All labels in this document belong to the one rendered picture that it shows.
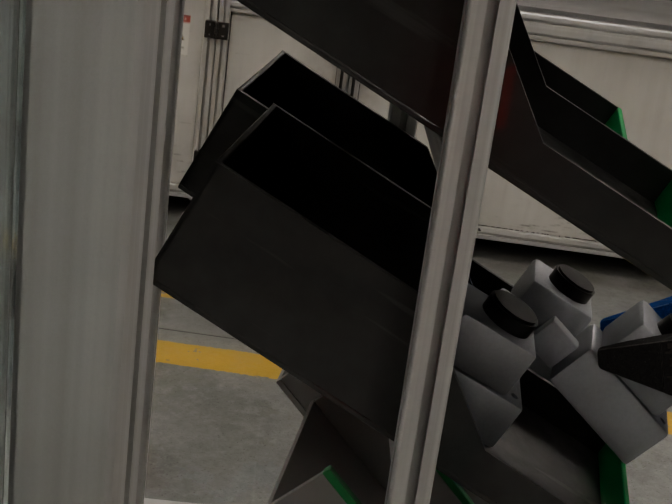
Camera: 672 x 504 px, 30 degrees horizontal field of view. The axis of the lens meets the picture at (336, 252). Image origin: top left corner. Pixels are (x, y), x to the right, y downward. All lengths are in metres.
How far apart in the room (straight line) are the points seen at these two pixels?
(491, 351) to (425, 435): 0.07
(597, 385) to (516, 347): 0.05
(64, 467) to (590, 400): 0.55
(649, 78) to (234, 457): 2.15
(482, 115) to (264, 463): 2.55
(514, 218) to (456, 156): 4.02
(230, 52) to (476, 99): 3.91
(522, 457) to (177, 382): 2.73
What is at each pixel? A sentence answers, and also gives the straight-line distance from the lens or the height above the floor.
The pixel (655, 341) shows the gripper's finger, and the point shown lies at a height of 1.30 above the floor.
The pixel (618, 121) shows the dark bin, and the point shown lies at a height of 1.37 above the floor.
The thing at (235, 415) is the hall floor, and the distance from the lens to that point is 3.26.
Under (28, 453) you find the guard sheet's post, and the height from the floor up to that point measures 1.47.
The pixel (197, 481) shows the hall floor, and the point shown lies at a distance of 2.97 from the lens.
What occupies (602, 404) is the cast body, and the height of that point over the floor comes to 1.26.
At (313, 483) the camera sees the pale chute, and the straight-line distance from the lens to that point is 0.66.
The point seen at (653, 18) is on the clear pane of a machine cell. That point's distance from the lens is 4.45.
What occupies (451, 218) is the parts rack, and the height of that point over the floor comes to 1.37.
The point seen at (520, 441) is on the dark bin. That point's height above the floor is 1.21.
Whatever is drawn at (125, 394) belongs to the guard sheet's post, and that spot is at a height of 1.47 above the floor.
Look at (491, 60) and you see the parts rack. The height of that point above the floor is 1.45.
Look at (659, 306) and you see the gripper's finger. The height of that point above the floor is 1.30.
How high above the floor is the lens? 1.55
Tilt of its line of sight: 20 degrees down
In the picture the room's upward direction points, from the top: 8 degrees clockwise
